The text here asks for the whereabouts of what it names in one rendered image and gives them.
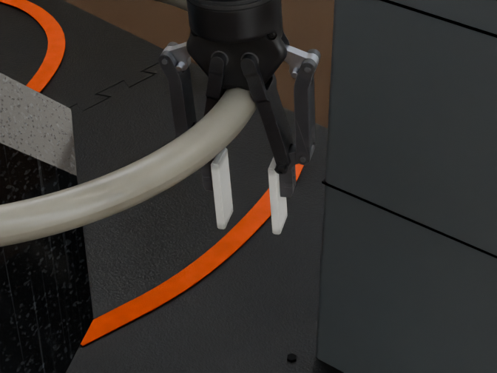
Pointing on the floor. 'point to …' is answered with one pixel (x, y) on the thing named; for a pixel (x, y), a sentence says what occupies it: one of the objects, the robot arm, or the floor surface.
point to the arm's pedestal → (410, 189)
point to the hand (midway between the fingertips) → (250, 193)
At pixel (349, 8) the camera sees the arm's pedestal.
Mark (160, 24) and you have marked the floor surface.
